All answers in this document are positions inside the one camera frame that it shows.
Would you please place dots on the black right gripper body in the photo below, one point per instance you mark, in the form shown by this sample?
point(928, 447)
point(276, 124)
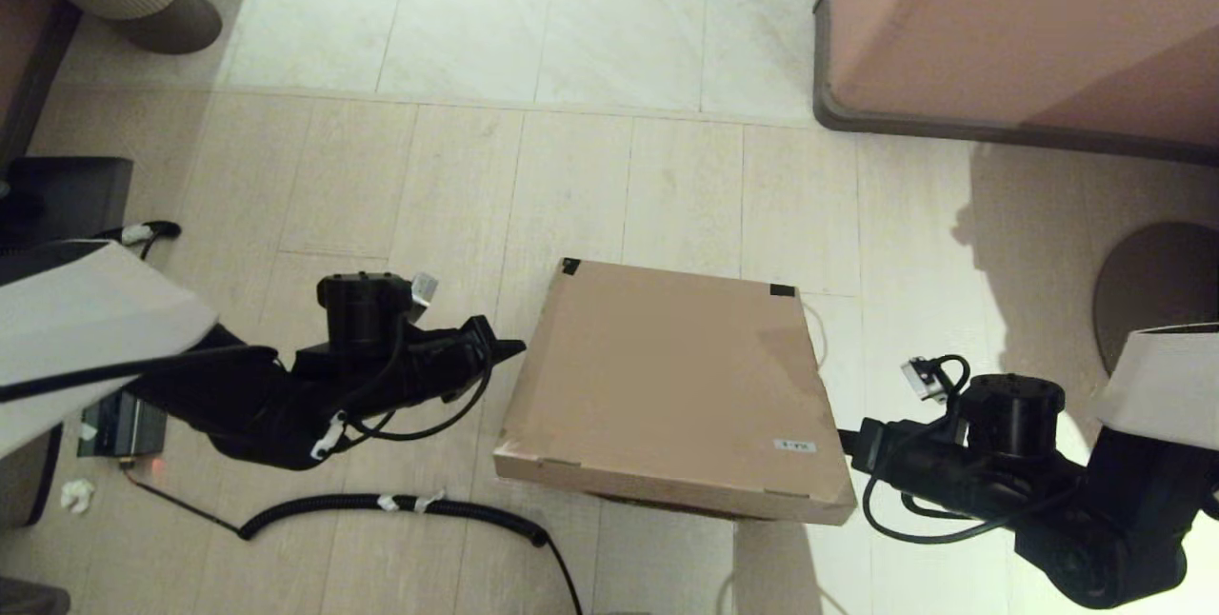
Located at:
point(1009, 415)

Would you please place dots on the brown round bin base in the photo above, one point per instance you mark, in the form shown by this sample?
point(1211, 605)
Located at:
point(179, 25)

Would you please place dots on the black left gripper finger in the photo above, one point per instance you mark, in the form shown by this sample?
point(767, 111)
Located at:
point(488, 334)
point(481, 358)

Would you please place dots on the brown round pedestal base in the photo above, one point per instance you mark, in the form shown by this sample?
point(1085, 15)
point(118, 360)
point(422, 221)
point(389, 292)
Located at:
point(1152, 282)

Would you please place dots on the silver black power supply box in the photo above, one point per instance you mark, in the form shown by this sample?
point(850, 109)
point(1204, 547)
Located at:
point(133, 429)

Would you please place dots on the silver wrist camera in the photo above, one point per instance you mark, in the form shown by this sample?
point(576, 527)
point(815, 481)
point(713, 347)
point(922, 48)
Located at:
point(425, 289)
point(919, 379)

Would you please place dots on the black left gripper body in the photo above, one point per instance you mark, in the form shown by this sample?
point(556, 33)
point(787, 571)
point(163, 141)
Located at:
point(367, 310)

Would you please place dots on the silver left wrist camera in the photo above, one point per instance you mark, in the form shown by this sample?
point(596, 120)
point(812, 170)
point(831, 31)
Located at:
point(425, 289)

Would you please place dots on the dark rounded furniture foot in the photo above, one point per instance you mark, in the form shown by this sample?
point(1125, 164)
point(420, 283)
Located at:
point(33, 601)

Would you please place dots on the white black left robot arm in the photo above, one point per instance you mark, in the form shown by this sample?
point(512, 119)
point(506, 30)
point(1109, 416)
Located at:
point(76, 329)

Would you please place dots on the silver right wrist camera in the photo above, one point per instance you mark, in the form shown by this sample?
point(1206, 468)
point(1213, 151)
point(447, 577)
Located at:
point(919, 379)

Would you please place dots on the brown cardboard shoe box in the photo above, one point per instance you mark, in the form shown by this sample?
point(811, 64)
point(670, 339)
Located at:
point(667, 377)

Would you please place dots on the dark rounded stool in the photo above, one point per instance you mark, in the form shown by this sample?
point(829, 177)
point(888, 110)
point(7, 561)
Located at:
point(24, 491)

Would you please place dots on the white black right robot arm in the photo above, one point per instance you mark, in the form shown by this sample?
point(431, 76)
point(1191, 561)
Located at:
point(1162, 386)

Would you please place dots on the white crumpled tissue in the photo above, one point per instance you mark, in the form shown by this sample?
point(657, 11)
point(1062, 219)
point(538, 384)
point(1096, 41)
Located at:
point(79, 496)

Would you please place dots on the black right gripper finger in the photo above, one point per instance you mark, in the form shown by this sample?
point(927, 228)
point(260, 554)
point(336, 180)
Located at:
point(878, 434)
point(881, 461)

